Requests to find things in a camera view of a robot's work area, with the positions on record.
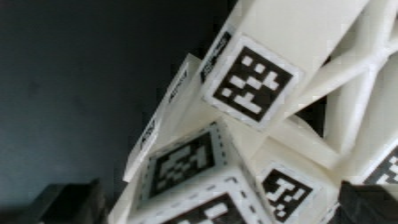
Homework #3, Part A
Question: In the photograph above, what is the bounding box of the white chair leg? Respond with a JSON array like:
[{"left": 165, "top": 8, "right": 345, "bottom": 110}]
[{"left": 126, "top": 120, "right": 272, "bottom": 224}]

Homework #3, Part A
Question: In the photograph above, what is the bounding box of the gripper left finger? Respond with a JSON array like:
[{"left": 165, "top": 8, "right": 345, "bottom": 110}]
[{"left": 16, "top": 179, "right": 106, "bottom": 224}]

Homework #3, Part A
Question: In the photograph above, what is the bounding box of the white chair back part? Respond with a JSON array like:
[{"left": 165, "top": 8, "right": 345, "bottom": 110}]
[{"left": 106, "top": 0, "right": 398, "bottom": 224}]

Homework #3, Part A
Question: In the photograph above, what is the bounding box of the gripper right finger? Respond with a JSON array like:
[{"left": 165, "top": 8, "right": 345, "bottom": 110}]
[{"left": 330, "top": 181, "right": 398, "bottom": 224}]

